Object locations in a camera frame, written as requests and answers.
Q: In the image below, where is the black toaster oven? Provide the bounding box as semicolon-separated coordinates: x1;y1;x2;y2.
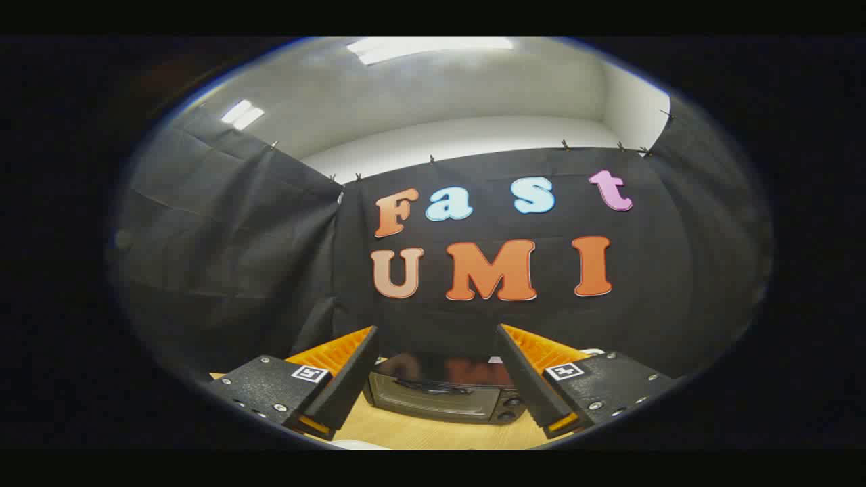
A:
363;352;528;425

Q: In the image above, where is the small ceiling light panel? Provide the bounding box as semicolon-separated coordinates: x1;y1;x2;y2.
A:
221;99;266;131

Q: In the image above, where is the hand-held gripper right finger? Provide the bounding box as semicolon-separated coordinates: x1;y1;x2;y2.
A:
496;323;681;439

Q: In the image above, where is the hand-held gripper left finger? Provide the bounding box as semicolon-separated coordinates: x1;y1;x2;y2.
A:
203;325;380;442

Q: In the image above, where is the large ceiling light panel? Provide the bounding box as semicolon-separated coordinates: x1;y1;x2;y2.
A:
346;37;515;66

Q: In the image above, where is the black backdrop cloth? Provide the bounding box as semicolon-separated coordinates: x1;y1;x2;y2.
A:
108;95;772;379

